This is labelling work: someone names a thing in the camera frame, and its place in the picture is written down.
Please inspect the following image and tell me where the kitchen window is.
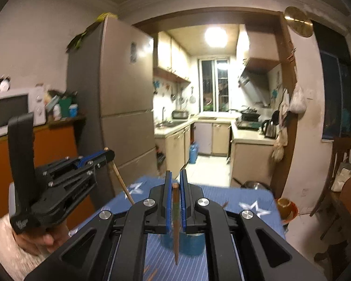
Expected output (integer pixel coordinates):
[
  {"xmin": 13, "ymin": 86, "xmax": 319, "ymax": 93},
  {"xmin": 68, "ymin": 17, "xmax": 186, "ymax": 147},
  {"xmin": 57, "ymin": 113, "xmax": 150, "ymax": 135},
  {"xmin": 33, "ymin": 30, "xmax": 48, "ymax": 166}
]
[{"xmin": 198, "ymin": 58, "xmax": 230, "ymax": 112}]

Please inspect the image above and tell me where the person left hand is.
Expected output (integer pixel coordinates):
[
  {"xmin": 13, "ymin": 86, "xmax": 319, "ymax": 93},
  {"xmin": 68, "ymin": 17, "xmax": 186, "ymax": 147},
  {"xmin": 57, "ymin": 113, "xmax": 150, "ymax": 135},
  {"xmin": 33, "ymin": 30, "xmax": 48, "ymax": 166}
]
[{"xmin": 12, "ymin": 221, "xmax": 69, "ymax": 256}]

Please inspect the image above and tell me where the wooden chopstick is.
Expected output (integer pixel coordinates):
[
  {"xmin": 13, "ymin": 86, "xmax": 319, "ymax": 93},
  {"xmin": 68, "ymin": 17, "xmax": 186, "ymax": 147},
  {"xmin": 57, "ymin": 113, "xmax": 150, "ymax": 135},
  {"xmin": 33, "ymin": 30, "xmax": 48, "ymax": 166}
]
[
  {"xmin": 107, "ymin": 159, "xmax": 135, "ymax": 205},
  {"xmin": 172, "ymin": 183, "xmax": 181, "ymax": 265}
]

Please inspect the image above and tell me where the orange wooden cabinet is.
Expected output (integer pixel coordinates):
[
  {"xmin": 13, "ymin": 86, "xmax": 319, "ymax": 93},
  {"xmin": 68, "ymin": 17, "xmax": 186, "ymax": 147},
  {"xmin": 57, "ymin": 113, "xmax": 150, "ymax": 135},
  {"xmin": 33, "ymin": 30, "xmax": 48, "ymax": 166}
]
[{"xmin": 0, "ymin": 115, "xmax": 98, "ymax": 232}]

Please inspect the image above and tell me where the teal perforated utensil holder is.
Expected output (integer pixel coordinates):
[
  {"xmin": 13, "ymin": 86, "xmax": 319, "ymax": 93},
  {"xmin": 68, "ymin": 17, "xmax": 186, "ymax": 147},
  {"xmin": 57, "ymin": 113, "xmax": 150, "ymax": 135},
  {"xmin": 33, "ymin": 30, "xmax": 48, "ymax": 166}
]
[{"xmin": 160, "ymin": 232, "xmax": 205, "ymax": 256}]

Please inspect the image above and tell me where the blue water jug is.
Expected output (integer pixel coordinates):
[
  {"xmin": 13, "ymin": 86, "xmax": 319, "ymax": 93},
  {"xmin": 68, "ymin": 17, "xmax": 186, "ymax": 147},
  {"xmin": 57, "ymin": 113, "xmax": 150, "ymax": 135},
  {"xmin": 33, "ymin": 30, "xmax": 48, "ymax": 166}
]
[{"xmin": 189, "ymin": 142, "xmax": 199, "ymax": 164}]

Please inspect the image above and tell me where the white fleece sleeve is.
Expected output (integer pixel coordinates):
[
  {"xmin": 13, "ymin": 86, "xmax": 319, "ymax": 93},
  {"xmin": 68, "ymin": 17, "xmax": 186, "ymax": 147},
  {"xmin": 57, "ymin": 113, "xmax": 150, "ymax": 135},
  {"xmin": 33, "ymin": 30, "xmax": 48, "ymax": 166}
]
[{"xmin": 0, "ymin": 213, "xmax": 50, "ymax": 280}]

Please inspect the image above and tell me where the white microwave oven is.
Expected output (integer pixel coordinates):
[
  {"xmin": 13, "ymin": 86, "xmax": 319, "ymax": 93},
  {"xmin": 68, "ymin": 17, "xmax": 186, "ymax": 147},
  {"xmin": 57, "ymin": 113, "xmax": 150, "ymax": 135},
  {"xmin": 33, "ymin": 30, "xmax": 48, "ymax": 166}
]
[{"xmin": 0, "ymin": 86, "xmax": 46, "ymax": 137}]

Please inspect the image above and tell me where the silver refrigerator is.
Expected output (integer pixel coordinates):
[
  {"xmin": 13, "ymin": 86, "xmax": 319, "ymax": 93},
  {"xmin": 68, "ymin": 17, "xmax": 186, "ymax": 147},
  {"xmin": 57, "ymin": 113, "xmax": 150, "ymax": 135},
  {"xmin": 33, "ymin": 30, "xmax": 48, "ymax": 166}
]
[{"xmin": 66, "ymin": 17, "xmax": 157, "ymax": 185}]

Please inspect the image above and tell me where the black frying pan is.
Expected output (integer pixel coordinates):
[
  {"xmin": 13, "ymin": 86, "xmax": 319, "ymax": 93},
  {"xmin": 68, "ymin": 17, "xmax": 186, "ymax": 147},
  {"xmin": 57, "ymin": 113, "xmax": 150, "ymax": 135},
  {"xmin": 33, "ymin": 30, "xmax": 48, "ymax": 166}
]
[{"xmin": 238, "ymin": 108, "xmax": 260, "ymax": 117}]

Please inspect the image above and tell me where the electric kettle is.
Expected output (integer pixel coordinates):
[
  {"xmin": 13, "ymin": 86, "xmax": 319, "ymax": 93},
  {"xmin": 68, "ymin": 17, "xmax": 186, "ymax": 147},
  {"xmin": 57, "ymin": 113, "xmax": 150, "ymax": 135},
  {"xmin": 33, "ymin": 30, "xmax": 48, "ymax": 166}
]
[{"xmin": 261, "ymin": 119, "xmax": 278, "ymax": 140}]

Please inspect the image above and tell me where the range hood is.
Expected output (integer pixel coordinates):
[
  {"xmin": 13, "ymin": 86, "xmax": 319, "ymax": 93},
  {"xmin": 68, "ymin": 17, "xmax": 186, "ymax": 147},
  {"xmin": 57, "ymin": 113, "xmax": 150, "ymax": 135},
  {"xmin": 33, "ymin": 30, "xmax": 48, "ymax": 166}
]
[{"xmin": 238, "ymin": 70, "xmax": 271, "ymax": 107}]

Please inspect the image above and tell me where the white plastic bag hanging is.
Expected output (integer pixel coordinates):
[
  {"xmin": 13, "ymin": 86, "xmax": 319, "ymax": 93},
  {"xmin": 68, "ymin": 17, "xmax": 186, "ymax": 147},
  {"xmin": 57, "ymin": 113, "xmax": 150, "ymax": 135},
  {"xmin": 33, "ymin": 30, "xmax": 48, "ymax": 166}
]
[{"xmin": 289, "ymin": 82, "xmax": 307, "ymax": 114}]

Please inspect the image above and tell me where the dark wooden chair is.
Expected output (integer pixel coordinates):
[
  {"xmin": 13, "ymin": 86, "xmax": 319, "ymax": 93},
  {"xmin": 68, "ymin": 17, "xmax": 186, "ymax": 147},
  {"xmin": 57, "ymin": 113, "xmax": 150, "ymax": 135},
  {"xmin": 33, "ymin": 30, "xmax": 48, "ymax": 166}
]
[{"xmin": 309, "ymin": 137, "xmax": 351, "ymax": 240}]

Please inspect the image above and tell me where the round gold wall clock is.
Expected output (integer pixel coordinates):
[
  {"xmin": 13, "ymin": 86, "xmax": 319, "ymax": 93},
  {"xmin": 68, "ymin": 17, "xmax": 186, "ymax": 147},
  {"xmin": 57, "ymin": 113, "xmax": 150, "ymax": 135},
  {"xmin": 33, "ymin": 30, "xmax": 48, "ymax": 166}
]
[{"xmin": 284, "ymin": 6, "xmax": 313, "ymax": 37}]

